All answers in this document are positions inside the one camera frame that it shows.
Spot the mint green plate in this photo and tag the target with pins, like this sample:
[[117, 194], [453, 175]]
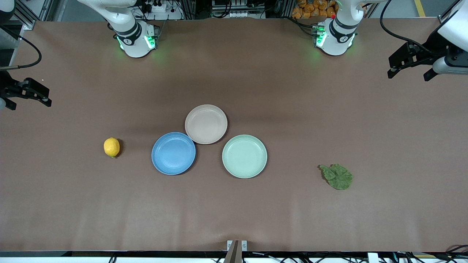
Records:
[[244, 156]]

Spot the beige plate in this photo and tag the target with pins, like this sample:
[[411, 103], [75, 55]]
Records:
[[206, 124]]

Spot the metal table edge bracket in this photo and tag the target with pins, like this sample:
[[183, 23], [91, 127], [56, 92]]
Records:
[[237, 250]]

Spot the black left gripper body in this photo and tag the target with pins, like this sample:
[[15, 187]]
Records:
[[434, 46]]

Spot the green lettuce leaf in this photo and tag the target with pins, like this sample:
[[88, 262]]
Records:
[[338, 177]]

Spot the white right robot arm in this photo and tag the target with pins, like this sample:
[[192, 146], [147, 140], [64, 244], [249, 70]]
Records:
[[133, 40]]

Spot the white power strip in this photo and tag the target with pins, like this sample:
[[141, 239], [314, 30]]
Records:
[[155, 6]]

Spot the orange snack packets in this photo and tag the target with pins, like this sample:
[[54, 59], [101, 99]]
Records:
[[310, 9]]

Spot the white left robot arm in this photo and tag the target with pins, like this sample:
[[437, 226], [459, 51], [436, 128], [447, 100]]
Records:
[[338, 36]]

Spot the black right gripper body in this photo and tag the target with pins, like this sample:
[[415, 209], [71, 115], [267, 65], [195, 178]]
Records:
[[6, 88]]

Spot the blue plate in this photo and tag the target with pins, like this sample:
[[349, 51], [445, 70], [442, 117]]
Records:
[[173, 153]]

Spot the yellow lemon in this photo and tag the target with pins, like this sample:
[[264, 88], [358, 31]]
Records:
[[111, 147]]

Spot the aluminium frame profile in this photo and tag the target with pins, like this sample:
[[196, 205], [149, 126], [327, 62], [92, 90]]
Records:
[[29, 14]]

